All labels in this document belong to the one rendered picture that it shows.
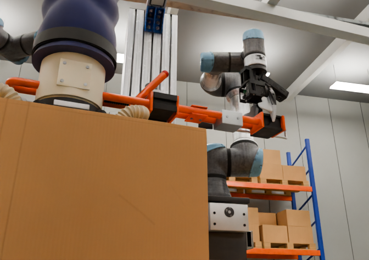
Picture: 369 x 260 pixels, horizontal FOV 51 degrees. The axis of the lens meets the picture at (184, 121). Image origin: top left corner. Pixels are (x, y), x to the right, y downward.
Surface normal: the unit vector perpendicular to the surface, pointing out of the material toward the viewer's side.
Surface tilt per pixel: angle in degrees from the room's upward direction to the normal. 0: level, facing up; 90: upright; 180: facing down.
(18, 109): 91
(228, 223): 90
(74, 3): 83
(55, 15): 97
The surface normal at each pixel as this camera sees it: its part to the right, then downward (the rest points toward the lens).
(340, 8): 0.00, 0.91
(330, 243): 0.22, -0.40
